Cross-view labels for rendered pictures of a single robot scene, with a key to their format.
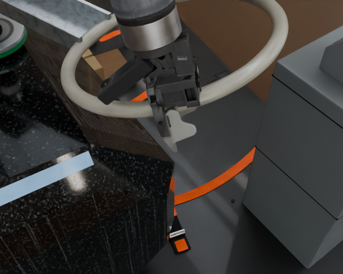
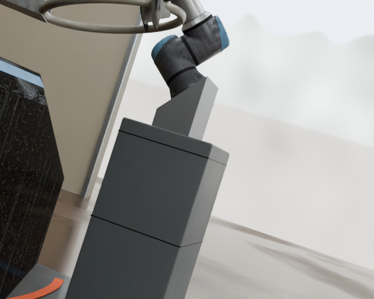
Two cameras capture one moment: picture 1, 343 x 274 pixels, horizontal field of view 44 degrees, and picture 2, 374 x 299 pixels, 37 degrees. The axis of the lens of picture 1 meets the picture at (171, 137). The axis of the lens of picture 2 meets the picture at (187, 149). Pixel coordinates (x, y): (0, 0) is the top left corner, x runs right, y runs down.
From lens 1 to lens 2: 1.62 m
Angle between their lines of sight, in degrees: 61
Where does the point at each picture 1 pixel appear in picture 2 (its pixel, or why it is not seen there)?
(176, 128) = (162, 9)
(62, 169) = (27, 75)
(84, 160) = (38, 80)
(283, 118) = (127, 166)
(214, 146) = not seen: hidden behind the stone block
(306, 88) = (149, 129)
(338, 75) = (167, 126)
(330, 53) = (160, 111)
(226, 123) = not seen: hidden behind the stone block
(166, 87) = not seen: outside the picture
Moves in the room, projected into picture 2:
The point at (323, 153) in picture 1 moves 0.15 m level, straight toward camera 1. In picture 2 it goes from (165, 181) to (169, 184)
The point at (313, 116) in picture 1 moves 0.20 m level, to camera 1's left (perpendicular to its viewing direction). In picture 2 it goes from (156, 150) to (115, 137)
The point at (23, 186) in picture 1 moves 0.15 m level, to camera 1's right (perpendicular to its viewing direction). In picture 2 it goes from (4, 66) to (53, 84)
